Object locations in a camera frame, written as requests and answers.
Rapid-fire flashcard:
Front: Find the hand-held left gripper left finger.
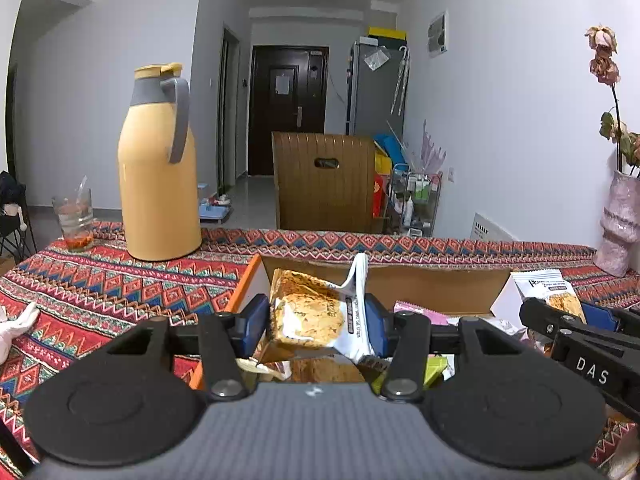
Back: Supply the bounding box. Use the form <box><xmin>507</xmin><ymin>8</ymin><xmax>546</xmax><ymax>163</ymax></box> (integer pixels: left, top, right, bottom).
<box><xmin>102</xmin><ymin>294</ymin><xmax>271</xmax><ymax>402</ymax></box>

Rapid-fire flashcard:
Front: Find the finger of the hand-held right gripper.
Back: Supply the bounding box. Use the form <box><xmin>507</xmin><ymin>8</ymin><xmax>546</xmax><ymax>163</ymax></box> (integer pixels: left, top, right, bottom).
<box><xmin>580</xmin><ymin>302</ymin><xmax>640</xmax><ymax>344</ymax></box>
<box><xmin>519</xmin><ymin>298</ymin><xmax>583</xmax><ymax>359</ymax></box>

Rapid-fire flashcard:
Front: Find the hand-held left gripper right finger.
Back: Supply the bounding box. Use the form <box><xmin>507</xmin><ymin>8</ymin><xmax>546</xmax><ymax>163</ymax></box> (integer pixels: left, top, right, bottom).
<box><xmin>365</xmin><ymin>295</ymin><xmax>531</xmax><ymax>403</ymax></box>

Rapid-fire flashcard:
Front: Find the white golden snack packet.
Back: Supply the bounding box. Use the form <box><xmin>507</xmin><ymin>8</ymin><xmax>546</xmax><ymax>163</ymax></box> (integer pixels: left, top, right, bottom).
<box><xmin>510</xmin><ymin>269</ymin><xmax>587</xmax><ymax>325</ymax></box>
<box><xmin>269</xmin><ymin>252</ymin><xmax>382</xmax><ymax>365</ymax></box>

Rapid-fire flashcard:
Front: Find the orange cardboard box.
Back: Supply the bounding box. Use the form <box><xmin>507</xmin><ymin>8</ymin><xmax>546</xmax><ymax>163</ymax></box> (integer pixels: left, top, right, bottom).
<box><xmin>190</xmin><ymin>252</ymin><xmax>531</xmax><ymax>392</ymax></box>

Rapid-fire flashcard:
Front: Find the pink snack packet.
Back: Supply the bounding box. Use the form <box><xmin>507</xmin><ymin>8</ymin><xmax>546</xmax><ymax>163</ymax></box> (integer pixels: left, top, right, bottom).
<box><xmin>394</xmin><ymin>300</ymin><xmax>449</xmax><ymax>327</ymax></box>

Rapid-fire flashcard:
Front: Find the lime green snack packet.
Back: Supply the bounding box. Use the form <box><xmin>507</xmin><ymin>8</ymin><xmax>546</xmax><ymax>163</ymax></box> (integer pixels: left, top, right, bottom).
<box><xmin>421</xmin><ymin>354</ymin><xmax>449</xmax><ymax>392</ymax></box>

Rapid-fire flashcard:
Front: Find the pink ceramic vase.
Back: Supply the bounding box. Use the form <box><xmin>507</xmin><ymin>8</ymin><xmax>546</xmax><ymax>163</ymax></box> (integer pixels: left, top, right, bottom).
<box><xmin>592</xmin><ymin>170</ymin><xmax>640</xmax><ymax>278</ymax></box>

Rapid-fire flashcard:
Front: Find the light blue floor rack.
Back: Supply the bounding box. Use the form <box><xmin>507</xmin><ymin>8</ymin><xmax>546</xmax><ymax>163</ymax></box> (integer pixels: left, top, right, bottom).
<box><xmin>199</xmin><ymin>184</ymin><xmax>234</xmax><ymax>224</ymax></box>

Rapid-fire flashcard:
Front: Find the red gift box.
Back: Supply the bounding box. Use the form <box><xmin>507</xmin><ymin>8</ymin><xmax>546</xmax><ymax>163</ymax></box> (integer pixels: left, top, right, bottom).
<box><xmin>372</xmin><ymin>175</ymin><xmax>391</xmax><ymax>218</ymax></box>

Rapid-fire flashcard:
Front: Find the patterned red tablecloth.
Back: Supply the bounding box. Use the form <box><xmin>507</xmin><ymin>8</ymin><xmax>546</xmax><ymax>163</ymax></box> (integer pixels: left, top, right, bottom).
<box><xmin>0</xmin><ymin>220</ymin><xmax>640</xmax><ymax>480</ymax></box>

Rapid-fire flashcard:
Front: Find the wooden chair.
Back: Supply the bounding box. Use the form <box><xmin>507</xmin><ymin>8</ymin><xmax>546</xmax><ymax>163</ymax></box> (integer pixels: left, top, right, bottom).
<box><xmin>271</xmin><ymin>131</ymin><xmax>376</xmax><ymax>233</ymax></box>

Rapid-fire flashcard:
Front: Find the yellow thermos jug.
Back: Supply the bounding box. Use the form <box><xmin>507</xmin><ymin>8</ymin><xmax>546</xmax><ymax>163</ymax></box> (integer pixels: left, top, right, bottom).
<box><xmin>117</xmin><ymin>62</ymin><xmax>203</xmax><ymax>262</ymax></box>

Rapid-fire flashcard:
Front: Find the purple feather decoration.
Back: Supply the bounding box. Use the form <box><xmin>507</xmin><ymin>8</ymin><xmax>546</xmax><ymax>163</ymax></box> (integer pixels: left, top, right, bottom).
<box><xmin>417</xmin><ymin>120</ymin><xmax>447</xmax><ymax>173</ymax></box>

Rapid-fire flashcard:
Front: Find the dark brown door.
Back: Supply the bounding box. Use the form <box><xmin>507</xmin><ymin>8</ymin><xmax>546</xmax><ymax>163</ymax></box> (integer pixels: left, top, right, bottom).
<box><xmin>248</xmin><ymin>45</ymin><xmax>330</xmax><ymax>177</ymax></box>

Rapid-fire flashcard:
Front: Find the glass cup with straw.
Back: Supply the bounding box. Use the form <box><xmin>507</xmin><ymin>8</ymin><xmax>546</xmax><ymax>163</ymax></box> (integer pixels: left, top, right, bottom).
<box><xmin>51</xmin><ymin>175</ymin><xmax>96</xmax><ymax>253</ymax></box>

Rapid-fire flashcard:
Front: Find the grey interior door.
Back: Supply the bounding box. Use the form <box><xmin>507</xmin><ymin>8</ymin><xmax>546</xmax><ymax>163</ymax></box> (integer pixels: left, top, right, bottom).
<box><xmin>217</xmin><ymin>25</ymin><xmax>241</xmax><ymax>191</ymax></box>

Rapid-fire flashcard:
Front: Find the grey refrigerator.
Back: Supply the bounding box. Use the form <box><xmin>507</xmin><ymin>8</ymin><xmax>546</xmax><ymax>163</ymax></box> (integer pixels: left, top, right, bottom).
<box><xmin>346</xmin><ymin>41</ymin><xmax>408</xmax><ymax>138</ymax></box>

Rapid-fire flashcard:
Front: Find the white cloth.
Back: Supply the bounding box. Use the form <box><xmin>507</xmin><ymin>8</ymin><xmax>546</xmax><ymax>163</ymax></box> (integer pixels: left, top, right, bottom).
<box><xmin>0</xmin><ymin>301</ymin><xmax>41</xmax><ymax>366</ymax></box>

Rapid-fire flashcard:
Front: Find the white folded umbrella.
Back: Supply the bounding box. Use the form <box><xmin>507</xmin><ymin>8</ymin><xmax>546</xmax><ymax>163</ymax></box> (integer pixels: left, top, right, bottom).
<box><xmin>390</xmin><ymin>46</ymin><xmax>412</xmax><ymax>116</ymax></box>

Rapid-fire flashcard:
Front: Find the dried rose bouquet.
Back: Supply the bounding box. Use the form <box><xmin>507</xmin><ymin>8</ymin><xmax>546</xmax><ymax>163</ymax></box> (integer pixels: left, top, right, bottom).
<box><xmin>585</xmin><ymin>25</ymin><xmax>640</xmax><ymax>178</ymax></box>

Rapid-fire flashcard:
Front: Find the clear plastic bag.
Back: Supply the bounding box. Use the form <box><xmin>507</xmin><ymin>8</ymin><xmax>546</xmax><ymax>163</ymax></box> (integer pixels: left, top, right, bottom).
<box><xmin>364</xmin><ymin>47</ymin><xmax>391</xmax><ymax>72</ymax></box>

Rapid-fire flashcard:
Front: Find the black folding chair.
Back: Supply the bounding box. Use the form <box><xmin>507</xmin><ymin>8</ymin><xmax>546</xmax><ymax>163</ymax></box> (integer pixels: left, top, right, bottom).
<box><xmin>0</xmin><ymin>170</ymin><xmax>37</xmax><ymax>261</ymax></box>

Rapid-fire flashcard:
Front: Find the yellow box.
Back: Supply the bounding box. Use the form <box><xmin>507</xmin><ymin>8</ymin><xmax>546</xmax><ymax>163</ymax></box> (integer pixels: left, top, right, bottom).
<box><xmin>367</xmin><ymin>26</ymin><xmax>407</xmax><ymax>44</ymax></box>

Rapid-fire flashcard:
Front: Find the white electrical panel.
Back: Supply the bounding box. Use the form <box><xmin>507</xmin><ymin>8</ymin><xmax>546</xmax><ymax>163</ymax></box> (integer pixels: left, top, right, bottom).
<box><xmin>427</xmin><ymin>10</ymin><xmax>449</xmax><ymax>58</ymax></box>

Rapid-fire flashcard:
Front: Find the wire storage cart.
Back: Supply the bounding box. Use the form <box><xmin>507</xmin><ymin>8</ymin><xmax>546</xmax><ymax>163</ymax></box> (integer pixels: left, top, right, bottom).
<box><xmin>390</xmin><ymin>170</ymin><xmax>443</xmax><ymax>238</ymax></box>

